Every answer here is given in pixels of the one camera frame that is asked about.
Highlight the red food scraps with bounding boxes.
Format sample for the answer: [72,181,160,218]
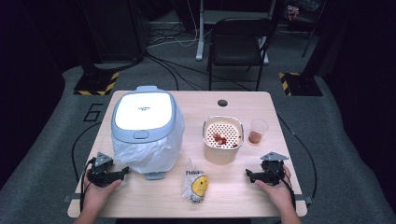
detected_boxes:
[213,133,239,149]

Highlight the white plastic bin liner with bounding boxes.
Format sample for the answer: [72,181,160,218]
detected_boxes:
[111,105,186,175]

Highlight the black folding chair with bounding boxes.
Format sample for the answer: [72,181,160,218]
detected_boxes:
[206,17,275,91]

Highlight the white floor cable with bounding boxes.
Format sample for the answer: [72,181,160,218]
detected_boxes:
[146,0,200,49]

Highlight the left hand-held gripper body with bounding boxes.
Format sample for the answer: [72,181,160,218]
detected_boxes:
[87,151,114,188]

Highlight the white desk frame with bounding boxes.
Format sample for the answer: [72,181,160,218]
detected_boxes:
[195,0,277,65]

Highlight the black floor cable bundle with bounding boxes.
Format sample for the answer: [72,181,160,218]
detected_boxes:
[144,52,250,91]

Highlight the clear packet with yellow face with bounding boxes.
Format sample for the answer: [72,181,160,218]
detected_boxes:
[181,159,209,204]

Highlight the blue-grey pedal trash bin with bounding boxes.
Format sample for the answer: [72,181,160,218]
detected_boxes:
[110,85,186,181]

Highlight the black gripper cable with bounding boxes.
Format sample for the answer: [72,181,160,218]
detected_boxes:
[78,157,97,214]
[274,164,297,210]

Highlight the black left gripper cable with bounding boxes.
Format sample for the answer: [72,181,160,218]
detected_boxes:
[78,157,97,214]

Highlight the hazard-striped stand base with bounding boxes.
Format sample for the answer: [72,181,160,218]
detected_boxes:
[278,72,324,97]
[73,71,120,96]

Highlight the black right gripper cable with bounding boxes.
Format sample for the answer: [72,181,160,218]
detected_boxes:
[274,164,297,210]

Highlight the clear plastic cup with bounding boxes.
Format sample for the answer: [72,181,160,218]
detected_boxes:
[247,118,270,145]

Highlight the white perforated strainer bowl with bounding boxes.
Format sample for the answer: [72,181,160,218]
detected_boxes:
[202,115,245,166]

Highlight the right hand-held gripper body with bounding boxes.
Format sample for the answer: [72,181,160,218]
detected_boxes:
[261,151,290,187]

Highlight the person's left hand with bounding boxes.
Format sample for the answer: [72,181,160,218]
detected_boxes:
[82,175,123,208]

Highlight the person's right hand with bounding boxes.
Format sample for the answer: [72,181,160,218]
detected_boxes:
[255,165,295,209]

